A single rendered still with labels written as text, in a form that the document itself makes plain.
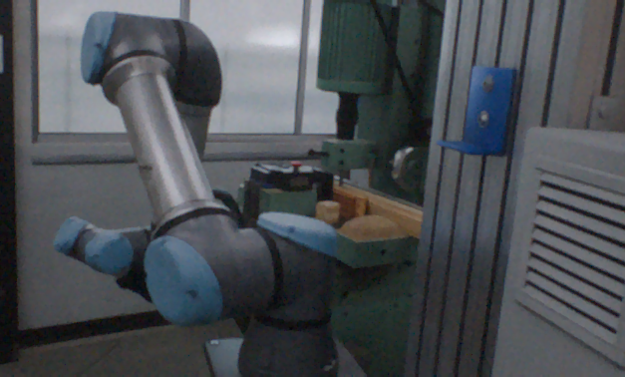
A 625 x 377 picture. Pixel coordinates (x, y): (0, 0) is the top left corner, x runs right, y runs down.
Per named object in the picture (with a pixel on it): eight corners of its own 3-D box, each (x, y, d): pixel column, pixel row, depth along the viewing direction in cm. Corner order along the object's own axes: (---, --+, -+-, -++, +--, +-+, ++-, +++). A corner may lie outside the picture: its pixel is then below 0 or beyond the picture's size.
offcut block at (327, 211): (327, 218, 154) (329, 200, 153) (338, 221, 152) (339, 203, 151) (315, 220, 151) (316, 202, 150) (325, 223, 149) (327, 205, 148)
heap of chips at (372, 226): (334, 229, 145) (335, 213, 144) (383, 224, 152) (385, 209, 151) (357, 240, 137) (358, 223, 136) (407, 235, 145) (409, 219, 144)
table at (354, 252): (205, 205, 182) (206, 185, 181) (298, 200, 198) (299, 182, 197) (316, 273, 132) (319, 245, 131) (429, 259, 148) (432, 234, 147)
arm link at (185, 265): (295, 285, 82) (172, 1, 107) (188, 304, 74) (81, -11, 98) (258, 327, 90) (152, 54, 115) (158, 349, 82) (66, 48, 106)
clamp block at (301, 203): (240, 214, 163) (242, 181, 161) (286, 211, 170) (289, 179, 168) (267, 230, 151) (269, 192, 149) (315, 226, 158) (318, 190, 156)
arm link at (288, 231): (350, 312, 93) (358, 222, 90) (272, 330, 85) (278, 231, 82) (302, 285, 102) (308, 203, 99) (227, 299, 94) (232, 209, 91)
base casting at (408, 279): (243, 252, 185) (244, 222, 183) (399, 237, 215) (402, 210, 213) (326, 309, 148) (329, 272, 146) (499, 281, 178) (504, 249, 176)
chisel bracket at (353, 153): (318, 171, 169) (321, 139, 168) (361, 170, 177) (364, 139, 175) (334, 176, 163) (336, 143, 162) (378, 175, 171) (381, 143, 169)
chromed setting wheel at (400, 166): (386, 190, 164) (391, 143, 162) (423, 188, 171) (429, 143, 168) (394, 192, 162) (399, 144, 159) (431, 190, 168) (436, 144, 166)
